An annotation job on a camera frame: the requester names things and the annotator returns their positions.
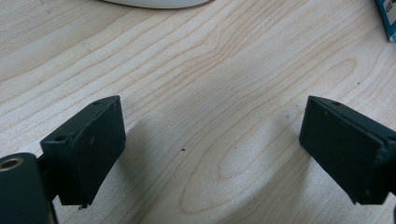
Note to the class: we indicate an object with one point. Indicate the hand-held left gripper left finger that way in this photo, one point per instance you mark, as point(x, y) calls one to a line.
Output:
point(90, 149)

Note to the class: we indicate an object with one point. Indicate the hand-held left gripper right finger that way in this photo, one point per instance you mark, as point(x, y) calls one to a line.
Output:
point(348, 149)

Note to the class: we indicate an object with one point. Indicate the white pedal trash bin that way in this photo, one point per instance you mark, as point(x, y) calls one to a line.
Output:
point(158, 3)

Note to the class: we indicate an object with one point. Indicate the blue printed carton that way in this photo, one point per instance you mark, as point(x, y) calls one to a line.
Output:
point(387, 18)

